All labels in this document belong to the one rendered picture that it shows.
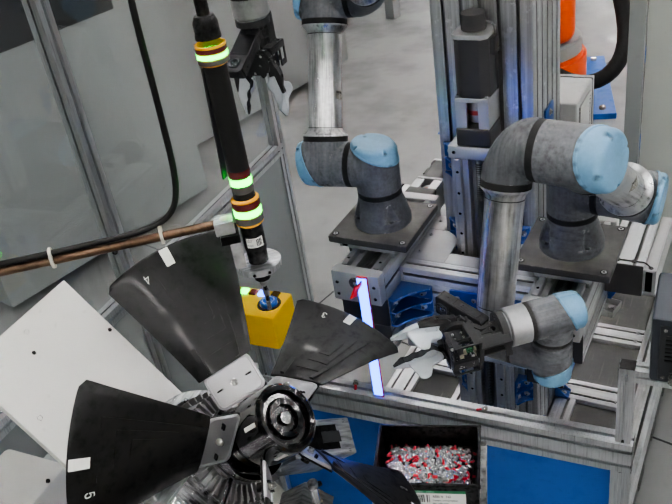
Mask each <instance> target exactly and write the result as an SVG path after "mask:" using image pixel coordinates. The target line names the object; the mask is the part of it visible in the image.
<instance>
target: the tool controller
mask: <svg viewBox="0 0 672 504"><path fill-rule="evenodd" d="M649 378H650V379H651V380H656V381H662V382H668V384H669V385H670V386H672V273H664V272H662V273H660V275H659V278H658V284H657V291H656V297H655V303H654V310H653V316H652V330H651V349H650V367H649Z"/></svg>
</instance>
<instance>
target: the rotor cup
mask: <svg viewBox="0 0 672 504"><path fill-rule="evenodd" d="M284 411H286V412H288V413H289V414H290V415H291V422H290V423H289V424H285V423H283V422H282V420H281V417H280V416H281V413H282V412H284ZM235 412H240V415H239V416H240V421H239V424H238V428H237V432H236V436H235V440H234V444H233V448H232V452H231V456H230V458H229V459H228V460H227V461H225V462H222V463H218V464H219V466H220V467H221V468H222V469H223V470H224V471H225V472H226V473H227V474H228V475H230V476H231V477H233V478H234V479H236V480H239V481H242V482H246V483H255V482H260V481H261V469H260V459H263V460H265V461H266V462H267V465H268V468H269V470H270V473H271V476H272V475H273V474H274V473H275V472H276V471H277V470H278V469H279V467H280V466H281V464H282V462H283V461H285V460H287V459H289V458H291V457H293V456H295V455H296V454H298V453H300V452H302V451H304V450H305V449H306V448H307V447H308V446H309V445H310V443H311V442H312V440H313V438H314V435H315V431H316V420H315V415H314V411H313V409H312V407H311V405H310V403H309V401H308V400H307V398H306V397H305V396H304V395H303V394H302V393H301V392H300V391H299V390H298V389H296V388H295V387H293V386H291V385H288V384H284V383H275V384H271V385H268V386H266V387H265V388H263V389H262V390H260V391H258V392H257V393H255V394H254V395H252V396H250V397H249V398H245V399H243V400H242V401H240V402H239V403H237V404H236V405H234V406H232V407H231V408H229V409H228V410H226V411H225V412H222V411H221V409H220V408H219V409H218V410H217V411H216V413H215V414H214V416H219V415H224V414H230V413H235ZM214 416H213V417H214ZM253 423H255V426H256V427H255V428H253V429H251V430H250V431H248V432H246V433H245V431H244V428H246V427H248V426H249V425H251V424H253ZM284 454H285V455H288V456H286V457H284V458H282V459H280V460H278V461H274V460H275V459H276V458H278V457H280V456H282V455H284Z"/></svg>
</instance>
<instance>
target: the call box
mask: <svg viewBox="0 0 672 504"><path fill-rule="evenodd" d="M251 289H254V288H249V291H250V290H251ZM260 290H261V289H258V292H259V291H260ZM249 291H248V292H249ZM248 292H247V294H242V293H241V295H242V301H243V306H244V311H245V316H246V322H247V327H248V333H249V339H250V344H252V345H257V346H263V347H269V348H274V349H280V348H281V346H282V345H283V343H284V340H285V337H286V334H287V331H288V328H289V325H290V322H291V319H292V316H293V312H294V309H295V308H294V304H293V299H292V295H291V294H289V293H282V292H280V293H281V294H280V295H279V296H278V297H277V301H278V304H277V305H276V306H275V307H273V308H272V309H271V310H268V309H264V308H262V307H261V306H260V300H261V299H262V298H263V297H262V296H258V295H257V294H258V292H257V294H256V295H249V294H248Z"/></svg>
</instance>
